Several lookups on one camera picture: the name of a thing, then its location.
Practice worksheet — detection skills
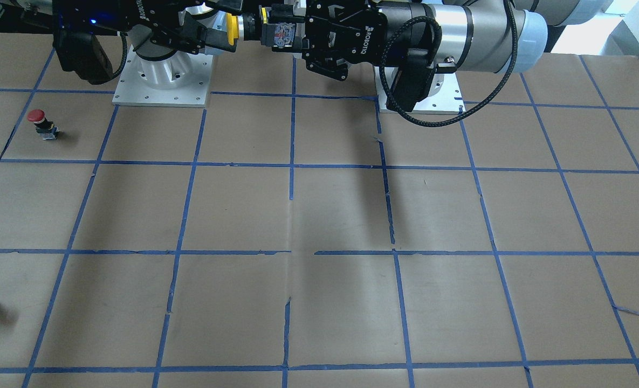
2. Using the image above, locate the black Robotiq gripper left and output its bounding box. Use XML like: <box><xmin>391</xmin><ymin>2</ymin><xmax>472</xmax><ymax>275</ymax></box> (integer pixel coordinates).
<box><xmin>302</xmin><ymin>1</ymin><xmax>387</xmax><ymax>81</ymax></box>

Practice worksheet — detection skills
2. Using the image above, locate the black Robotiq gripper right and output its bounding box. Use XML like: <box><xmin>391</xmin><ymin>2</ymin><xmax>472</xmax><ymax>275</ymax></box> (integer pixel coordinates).
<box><xmin>52</xmin><ymin>0</ymin><xmax>260</xmax><ymax>84</ymax></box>

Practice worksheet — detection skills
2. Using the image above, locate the yellow push button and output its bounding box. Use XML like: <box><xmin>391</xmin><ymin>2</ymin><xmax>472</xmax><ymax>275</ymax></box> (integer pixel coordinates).
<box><xmin>225</xmin><ymin>3</ymin><xmax>304</xmax><ymax>52</ymax></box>

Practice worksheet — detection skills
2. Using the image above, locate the red push button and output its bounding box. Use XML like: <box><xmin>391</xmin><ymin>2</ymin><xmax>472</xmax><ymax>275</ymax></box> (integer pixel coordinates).
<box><xmin>26</xmin><ymin>109</ymin><xmax>59</xmax><ymax>140</ymax></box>

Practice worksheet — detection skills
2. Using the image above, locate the brown paper table cover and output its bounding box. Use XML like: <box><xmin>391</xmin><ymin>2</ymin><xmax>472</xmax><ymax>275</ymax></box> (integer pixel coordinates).
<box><xmin>0</xmin><ymin>34</ymin><xmax>639</xmax><ymax>387</ymax></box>

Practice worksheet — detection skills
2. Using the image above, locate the black braided cable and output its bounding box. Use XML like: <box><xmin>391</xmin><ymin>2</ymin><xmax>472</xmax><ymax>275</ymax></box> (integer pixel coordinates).
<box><xmin>380</xmin><ymin>0</ymin><xmax>520</xmax><ymax>128</ymax></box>

